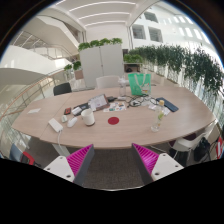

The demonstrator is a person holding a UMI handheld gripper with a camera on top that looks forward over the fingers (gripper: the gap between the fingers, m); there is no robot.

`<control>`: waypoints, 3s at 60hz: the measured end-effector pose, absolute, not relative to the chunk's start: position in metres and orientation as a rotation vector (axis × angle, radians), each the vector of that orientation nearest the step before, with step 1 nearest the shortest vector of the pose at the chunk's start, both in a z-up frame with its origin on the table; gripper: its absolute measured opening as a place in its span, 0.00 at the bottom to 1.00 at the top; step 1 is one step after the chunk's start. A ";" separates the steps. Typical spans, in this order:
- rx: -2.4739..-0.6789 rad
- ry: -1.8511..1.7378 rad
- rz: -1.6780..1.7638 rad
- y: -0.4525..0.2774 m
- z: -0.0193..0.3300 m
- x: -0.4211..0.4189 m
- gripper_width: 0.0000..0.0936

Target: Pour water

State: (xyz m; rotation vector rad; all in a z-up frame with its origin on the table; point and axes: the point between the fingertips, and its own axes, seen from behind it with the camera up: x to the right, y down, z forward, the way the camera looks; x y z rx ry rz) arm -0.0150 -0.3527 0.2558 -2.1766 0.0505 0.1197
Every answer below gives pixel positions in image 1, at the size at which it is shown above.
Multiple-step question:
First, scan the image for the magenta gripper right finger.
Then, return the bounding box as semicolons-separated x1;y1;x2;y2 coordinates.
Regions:
131;142;185;186

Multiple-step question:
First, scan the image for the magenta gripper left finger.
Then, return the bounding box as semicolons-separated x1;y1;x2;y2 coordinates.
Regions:
43;143;96;187

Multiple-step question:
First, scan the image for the clear plastic water bottle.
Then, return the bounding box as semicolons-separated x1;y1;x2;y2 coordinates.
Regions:
151;100;164;132

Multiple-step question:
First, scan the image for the white computer mouse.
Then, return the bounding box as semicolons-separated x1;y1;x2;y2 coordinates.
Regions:
67;117;78;128

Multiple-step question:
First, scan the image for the white chair right side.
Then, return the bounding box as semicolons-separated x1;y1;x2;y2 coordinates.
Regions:
169;121;216;153

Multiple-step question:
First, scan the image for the white power adapter box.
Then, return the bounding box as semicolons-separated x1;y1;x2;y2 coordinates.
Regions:
48;118;63;132

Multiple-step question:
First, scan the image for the white ceramic mug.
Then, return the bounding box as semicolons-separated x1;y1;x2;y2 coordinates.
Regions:
81;109;95;126

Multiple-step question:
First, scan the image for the red round coaster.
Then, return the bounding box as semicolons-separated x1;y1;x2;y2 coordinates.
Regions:
108;117;119;125

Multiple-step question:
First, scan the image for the red and black small device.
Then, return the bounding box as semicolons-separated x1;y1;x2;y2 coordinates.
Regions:
64;108;71;115

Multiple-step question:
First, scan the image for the dark blue notebook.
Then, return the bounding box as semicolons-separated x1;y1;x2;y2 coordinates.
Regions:
156;97;179;112

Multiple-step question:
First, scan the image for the black backpack on floor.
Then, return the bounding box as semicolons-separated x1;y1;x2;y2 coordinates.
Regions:
194;137;210;162

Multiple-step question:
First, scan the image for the sticker sheet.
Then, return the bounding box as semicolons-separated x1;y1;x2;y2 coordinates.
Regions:
104;102;126;112

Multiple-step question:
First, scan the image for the tablet with white screen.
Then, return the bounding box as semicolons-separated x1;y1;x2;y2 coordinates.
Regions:
88;94;109;111

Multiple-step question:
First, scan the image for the white paper sheet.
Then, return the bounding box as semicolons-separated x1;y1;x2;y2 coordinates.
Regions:
28;108;41;114

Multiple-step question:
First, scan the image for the black chair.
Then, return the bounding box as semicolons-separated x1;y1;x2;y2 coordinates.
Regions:
53;83;72;96

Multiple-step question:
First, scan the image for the green tote bag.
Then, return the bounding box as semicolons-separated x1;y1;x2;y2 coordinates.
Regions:
128;73;151;96

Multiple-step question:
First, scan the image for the clear bottle near bag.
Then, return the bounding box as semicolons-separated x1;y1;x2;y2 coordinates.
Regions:
118;76;128;97

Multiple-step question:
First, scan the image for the white chair behind table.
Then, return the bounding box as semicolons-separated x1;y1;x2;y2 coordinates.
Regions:
96;76;119;89

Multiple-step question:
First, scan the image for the hedge planter row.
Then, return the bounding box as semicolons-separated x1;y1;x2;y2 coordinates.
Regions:
124;45;224;96

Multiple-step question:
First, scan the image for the white cabinet with plants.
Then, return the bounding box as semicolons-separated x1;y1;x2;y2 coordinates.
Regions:
78;40;124;88

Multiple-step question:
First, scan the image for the black cables bundle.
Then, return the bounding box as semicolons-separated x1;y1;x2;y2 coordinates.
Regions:
124;94;158;108

